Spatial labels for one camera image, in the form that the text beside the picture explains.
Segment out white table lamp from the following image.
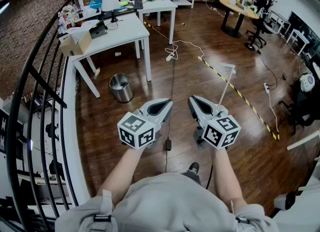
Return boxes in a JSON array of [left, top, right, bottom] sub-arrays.
[[100, 0, 121, 23]]

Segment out black office chair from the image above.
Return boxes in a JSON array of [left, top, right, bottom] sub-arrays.
[[245, 15, 275, 52]]

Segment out person's left forearm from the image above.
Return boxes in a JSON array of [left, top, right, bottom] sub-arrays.
[[96, 146, 145, 198]]

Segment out person's dark trousers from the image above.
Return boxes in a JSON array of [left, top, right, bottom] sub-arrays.
[[180, 171, 202, 186]]

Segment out white paper sheets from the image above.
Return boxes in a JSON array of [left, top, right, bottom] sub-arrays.
[[66, 19, 101, 36]]

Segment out dark grey flat box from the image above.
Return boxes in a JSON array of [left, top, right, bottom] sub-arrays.
[[88, 20, 109, 40]]

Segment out open cardboard box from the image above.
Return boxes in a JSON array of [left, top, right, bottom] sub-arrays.
[[58, 27, 93, 57]]

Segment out black mesh chair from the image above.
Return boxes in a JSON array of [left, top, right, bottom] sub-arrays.
[[278, 74, 320, 136]]

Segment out white side desk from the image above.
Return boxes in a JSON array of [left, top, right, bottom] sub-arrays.
[[285, 27, 311, 57]]

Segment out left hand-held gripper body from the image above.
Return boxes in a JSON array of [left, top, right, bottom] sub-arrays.
[[116, 109, 163, 150]]

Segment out round wooden table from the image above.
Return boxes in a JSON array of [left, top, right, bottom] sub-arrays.
[[218, 0, 261, 39]]

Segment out white round robot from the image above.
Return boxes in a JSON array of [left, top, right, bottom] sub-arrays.
[[299, 72, 316, 93]]

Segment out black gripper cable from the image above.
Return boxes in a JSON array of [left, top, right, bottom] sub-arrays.
[[205, 163, 214, 191]]

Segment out black metal railing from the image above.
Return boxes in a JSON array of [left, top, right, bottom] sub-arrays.
[[0, 0, 85, 232]]

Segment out silver metal trash bin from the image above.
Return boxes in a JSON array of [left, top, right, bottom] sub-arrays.
[[108, 73, 135, 104]]

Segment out narrow white desk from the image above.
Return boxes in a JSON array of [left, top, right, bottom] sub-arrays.
[[136, 0, 179, 45]]

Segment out person's grey top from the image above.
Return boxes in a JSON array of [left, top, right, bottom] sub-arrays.
[[54, 172, 279, 232]]

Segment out wide white desk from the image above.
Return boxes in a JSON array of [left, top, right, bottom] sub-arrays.
[[71, 12, 152, 99]]

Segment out person's right black shoe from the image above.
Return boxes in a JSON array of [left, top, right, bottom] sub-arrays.
[[186, 162, 201, 177]]

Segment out long yellow-black floor tape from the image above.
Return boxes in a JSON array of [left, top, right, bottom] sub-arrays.
[[197, 55, 281, 141]]

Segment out person's right forearm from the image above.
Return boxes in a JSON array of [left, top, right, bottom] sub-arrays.
[[210, 147, 249, 213]]

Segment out cluster of drink bottles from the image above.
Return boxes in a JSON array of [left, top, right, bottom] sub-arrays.
[[56, 2, 85, 36]]

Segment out blue tray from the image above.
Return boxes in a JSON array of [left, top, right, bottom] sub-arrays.
[[88, 0, 104, 11]]

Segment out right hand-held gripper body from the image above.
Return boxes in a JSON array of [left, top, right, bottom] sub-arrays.
[[193, 110, 242, 151]]

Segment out white floor cable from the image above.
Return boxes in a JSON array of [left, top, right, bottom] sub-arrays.
[[266, 93, 280, 135], [149, 24, 205, 63]]

